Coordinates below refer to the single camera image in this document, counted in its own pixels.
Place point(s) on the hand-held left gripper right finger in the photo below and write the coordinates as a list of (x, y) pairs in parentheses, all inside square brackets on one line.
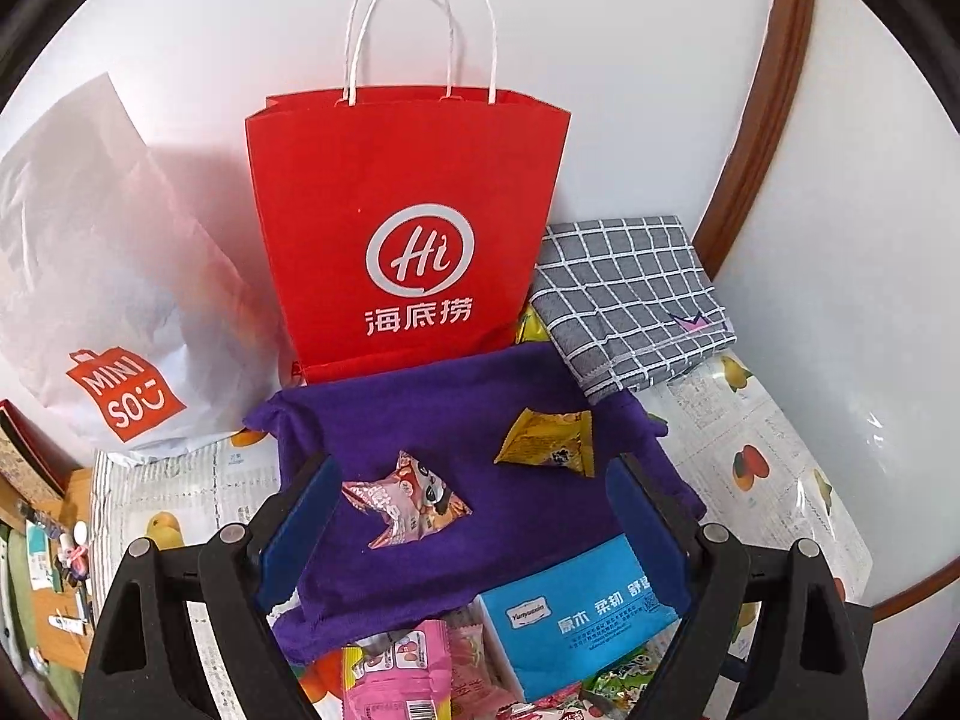
[(637, 525)]

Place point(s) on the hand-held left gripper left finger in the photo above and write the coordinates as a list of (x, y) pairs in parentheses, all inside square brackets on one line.
[(296, 532)]

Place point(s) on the red white snack packet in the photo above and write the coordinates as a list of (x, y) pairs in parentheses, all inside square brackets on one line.
[(555, 711)]

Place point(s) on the blue tissue box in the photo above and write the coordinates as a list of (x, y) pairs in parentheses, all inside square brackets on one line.
[(570, 615)]

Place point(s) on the pink panda snack packet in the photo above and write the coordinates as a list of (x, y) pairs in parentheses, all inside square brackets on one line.
[(409, 499)]

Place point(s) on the yellow snack packet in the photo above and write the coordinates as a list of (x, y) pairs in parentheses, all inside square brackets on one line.
[(544, 439)]

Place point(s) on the fruit print table cover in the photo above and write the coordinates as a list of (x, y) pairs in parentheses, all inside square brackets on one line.
[(765, 465)]

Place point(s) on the green snack packet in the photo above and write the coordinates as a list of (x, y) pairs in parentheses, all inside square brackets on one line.
[(626, 675)]

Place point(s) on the purple towel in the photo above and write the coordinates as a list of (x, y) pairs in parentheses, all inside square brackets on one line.
[(465, 427)]

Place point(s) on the pale pink snack packet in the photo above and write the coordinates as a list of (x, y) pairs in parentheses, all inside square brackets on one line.
[(469, 652)]

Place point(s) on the small yellow candy packet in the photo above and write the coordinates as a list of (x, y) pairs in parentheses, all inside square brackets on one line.
[(531, 326)]

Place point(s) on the grey checked fabric pouch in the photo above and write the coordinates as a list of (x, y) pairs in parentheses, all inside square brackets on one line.
[(630, 292)]

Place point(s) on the brown cardboard box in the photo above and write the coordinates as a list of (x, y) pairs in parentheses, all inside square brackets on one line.
[(45, 607)]

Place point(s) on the brown patterned box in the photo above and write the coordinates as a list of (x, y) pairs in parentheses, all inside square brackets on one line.
[(26, 450)]

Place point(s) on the brown wooden trim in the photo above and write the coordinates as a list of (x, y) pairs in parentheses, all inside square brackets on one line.
[(772, 90), (922, 577)]

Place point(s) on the white plastic bag orange logo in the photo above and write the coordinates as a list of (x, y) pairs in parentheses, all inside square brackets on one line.
[(112, 277)]

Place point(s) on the red paper bag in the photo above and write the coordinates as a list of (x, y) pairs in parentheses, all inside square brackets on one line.
[(405, 165)]

